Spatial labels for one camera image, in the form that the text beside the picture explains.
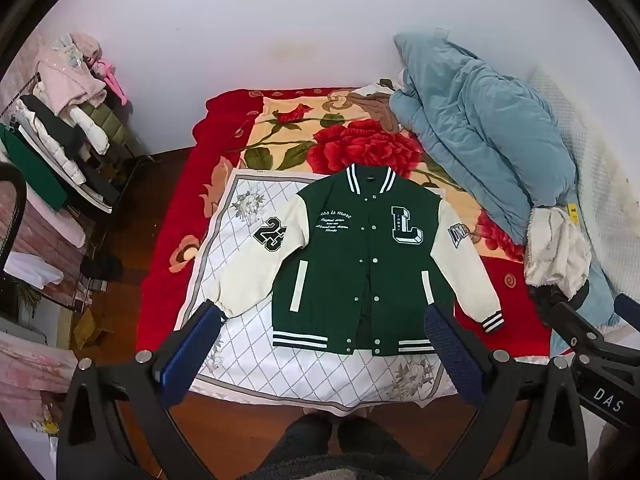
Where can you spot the red floral blanket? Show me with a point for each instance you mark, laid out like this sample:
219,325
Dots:
350,145

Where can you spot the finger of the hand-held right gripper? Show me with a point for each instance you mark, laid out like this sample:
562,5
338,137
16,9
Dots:
627,306
565,312

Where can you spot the green hanging garment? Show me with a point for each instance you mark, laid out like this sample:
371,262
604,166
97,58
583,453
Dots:
30,165

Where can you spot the blue quilt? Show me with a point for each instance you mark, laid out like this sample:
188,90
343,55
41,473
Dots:
480,125

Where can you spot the yellow tag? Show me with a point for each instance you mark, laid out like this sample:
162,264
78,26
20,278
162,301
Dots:
573,213

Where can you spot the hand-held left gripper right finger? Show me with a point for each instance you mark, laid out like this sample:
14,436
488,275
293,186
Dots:
456,355

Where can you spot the white diamond-pattern cloth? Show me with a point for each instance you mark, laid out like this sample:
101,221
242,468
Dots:
250,332

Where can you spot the person's dark trousers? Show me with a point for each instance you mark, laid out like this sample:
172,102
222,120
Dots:
345,450

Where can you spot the pink fluffy garment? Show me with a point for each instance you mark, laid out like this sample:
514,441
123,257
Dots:
70,75

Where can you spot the olive puffer jacket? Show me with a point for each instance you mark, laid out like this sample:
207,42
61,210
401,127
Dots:
112,127

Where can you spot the white textured bedcover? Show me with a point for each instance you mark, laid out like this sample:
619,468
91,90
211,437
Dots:
610,185

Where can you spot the pink patterned cloth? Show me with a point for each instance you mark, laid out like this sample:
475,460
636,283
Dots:
30,380

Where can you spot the cardboard scraps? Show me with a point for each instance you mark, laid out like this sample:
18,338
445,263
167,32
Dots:
95,327

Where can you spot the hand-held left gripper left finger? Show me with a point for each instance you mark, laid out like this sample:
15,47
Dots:
189,355

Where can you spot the white puffer jacket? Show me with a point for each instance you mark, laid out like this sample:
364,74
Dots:
87,130

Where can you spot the metal clothes rack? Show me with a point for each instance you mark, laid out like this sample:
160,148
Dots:
132,157

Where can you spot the green varsity jacket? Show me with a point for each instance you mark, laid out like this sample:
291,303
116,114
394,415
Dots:
340,270

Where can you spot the white fluffy cloth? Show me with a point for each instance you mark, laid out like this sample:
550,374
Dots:
555,250

